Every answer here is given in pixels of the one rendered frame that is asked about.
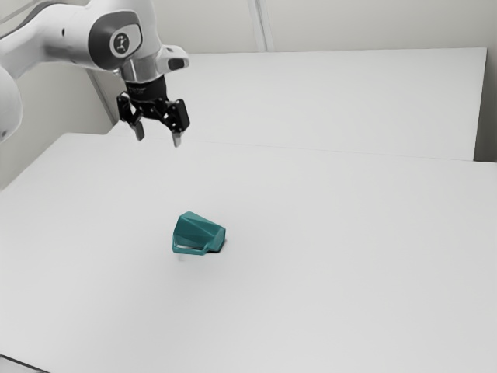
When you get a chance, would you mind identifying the teal faceted mug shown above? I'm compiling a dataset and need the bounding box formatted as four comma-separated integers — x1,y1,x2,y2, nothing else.
171,211,228,257

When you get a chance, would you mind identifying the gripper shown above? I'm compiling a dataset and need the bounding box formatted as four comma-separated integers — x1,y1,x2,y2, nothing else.
116,76,191,148

